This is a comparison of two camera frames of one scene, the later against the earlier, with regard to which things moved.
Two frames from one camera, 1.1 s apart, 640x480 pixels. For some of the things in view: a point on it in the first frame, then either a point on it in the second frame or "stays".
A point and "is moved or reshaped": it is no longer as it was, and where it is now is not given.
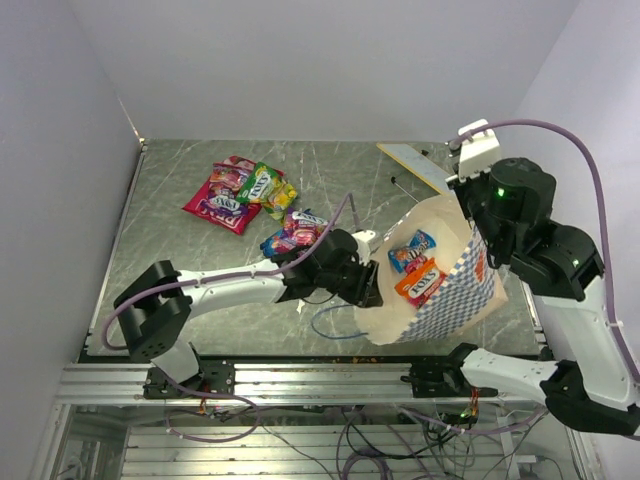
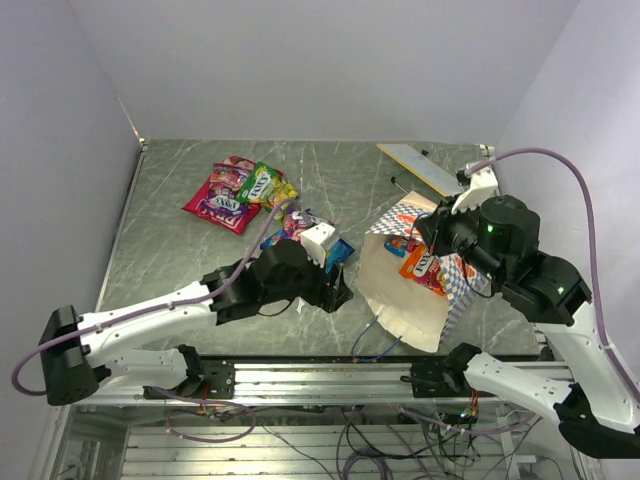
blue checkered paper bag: (474, 288) is moved or reshaped
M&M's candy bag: (407, 259) → (396, 245)
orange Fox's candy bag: (422, 282) → (422, 266)
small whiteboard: (419, 164) stays
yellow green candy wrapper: (268, 188) stays
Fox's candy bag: (227, 179) stays
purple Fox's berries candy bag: (300, 233) stays
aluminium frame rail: (255, 385) stays
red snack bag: (235, 224) stays
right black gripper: (463, 187) → (434, 228)
